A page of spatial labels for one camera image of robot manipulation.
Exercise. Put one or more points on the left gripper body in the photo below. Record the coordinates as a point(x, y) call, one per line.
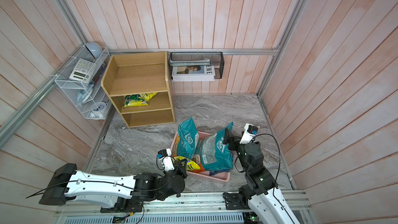
point(179, 169)

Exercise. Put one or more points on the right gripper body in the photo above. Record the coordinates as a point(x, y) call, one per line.
point(237, 146)

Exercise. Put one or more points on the yellow fertilizer bag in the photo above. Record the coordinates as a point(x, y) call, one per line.
point(191, 165)
point(138, 99)

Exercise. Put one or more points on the teal orange bag front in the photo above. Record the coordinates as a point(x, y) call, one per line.
point(211, 154)

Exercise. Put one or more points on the teal orange bag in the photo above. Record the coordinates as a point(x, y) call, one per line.
point(211, 154)
point(187, 139)

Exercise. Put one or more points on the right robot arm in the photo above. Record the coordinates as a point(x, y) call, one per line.
point(261, 194)

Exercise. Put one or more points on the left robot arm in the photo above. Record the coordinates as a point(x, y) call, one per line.
point(70, 184)

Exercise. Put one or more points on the wooden three-tier shelf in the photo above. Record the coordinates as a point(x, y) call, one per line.
point(131, 74)

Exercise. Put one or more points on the pink plastic basket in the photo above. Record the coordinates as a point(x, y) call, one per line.
point(220, 177)

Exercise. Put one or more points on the white hardcover book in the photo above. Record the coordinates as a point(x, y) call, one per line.
point(194, 73)

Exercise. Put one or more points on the light blue cloth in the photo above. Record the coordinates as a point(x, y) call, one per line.
point(84, 94)

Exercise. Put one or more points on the white calculator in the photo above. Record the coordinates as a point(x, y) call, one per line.
point(82, 71)

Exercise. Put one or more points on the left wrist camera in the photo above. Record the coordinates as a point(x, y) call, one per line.
point(164, 156)

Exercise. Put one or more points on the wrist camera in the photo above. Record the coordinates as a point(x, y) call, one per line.
point(164, 156)
point(249, 133)

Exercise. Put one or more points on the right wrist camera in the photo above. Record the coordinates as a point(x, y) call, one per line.
point(249, 133)

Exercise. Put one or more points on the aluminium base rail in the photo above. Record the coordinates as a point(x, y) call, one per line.
point(189, 208)

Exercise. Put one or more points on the black mesh wall shelf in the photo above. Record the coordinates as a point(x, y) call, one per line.
point(214, 59)

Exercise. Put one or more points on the white wire mesh rack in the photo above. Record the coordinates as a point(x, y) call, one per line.
point(70, 87)

